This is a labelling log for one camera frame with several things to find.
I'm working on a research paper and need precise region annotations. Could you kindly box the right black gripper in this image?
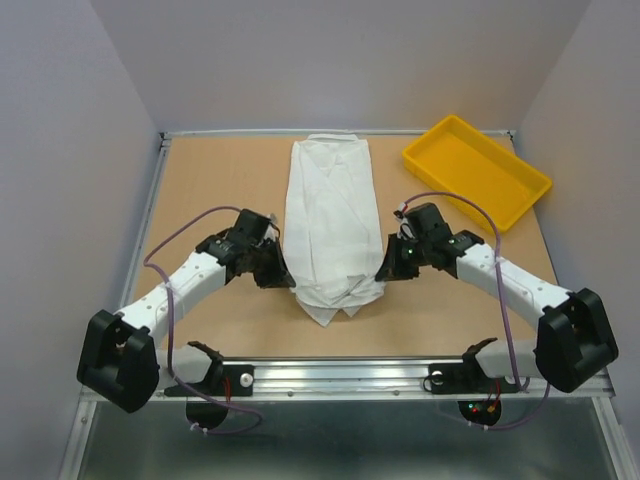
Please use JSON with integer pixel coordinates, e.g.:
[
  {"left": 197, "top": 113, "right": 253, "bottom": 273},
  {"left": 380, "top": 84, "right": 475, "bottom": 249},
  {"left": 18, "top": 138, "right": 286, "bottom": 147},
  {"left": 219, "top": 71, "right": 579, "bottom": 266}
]
[{"left": 374, "top": 232, "right": 430, "bottom": 282}]

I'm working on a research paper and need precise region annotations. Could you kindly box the white long sleeve shirt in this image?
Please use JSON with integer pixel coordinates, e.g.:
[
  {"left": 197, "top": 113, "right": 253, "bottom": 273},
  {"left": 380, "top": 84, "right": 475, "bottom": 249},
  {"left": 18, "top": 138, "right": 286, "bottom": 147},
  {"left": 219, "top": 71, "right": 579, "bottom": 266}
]
[{"left": 283, "top": 134, "right": 386, "bottom": 327}]

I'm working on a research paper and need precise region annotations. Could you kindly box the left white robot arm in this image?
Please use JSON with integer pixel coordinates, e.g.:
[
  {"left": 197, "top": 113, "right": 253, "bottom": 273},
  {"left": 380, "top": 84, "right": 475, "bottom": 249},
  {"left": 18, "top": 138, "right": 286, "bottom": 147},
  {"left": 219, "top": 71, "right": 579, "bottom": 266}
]
[{"left": 76, "top": 208, "right": 295, "bottom": 413}]

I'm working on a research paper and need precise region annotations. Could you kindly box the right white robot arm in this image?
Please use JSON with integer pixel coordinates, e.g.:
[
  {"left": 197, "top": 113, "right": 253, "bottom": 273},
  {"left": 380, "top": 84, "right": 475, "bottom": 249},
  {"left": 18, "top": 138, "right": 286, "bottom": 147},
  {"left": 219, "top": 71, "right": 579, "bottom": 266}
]
[{"left": 375, "top": 202, "right": 619, "bottom": 393}]

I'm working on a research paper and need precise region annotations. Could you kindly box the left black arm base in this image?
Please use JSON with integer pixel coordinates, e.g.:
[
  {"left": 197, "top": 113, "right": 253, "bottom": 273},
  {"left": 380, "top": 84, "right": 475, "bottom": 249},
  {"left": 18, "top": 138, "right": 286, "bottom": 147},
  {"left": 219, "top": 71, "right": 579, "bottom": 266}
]
[{"left": 190, "top": 364, "right": 255, "bottom": 398}]

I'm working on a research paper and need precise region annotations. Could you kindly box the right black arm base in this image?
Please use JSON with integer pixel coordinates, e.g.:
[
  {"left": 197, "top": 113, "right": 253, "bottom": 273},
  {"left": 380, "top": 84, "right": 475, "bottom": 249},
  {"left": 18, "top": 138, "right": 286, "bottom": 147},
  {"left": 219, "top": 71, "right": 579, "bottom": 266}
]
[{"left": 423, "top": 363, "right": 518, "bottom": 395}]

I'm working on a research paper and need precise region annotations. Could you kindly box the yellow plastic bin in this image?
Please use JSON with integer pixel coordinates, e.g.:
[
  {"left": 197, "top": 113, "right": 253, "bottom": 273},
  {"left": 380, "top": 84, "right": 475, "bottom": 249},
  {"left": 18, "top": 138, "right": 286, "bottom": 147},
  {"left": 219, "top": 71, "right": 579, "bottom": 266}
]
[{"left": 402, "top": 115, "right": 552, "bottom": 233}]

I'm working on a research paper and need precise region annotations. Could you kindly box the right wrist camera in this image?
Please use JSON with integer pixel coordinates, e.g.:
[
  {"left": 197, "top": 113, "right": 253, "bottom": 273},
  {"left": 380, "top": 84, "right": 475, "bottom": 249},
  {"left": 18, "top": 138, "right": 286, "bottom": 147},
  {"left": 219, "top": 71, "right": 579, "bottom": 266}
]
[{"left": 393, "top": 202, "right": 415, "bottom": 240}]

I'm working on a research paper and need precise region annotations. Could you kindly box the aluminium mounting rail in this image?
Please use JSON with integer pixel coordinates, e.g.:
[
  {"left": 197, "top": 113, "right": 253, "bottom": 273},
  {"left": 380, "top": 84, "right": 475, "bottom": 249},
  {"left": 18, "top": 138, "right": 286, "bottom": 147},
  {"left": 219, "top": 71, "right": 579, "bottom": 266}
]
[{"left": 79, "top": 355, "right": 617, "bottom": 401}]

